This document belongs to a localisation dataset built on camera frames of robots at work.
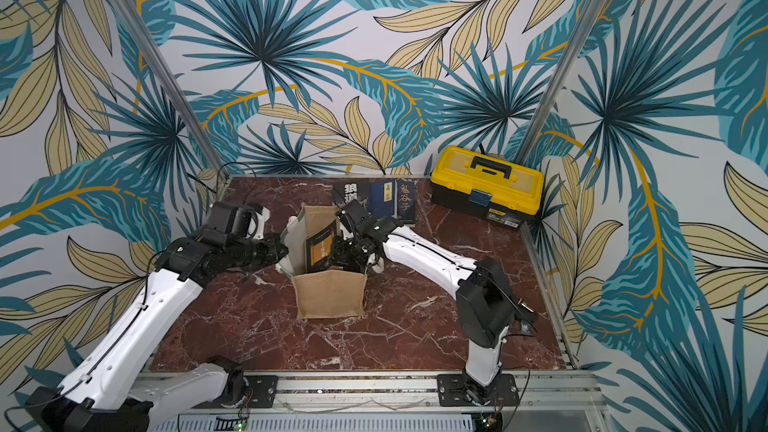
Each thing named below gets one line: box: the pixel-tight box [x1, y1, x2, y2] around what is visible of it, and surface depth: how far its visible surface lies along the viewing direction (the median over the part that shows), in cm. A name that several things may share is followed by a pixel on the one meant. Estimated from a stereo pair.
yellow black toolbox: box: [430, 146, 545, 230], surface depth 100 cm
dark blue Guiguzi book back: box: [397, 179, 417, 224], surface depth 114 cm
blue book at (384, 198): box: [370, 179, 398, 218], surface depth 115 cm
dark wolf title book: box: [332, 178, 371, 208], surface depth 116 cm
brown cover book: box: [306, 221, 337, 273], surface depth 87 cm
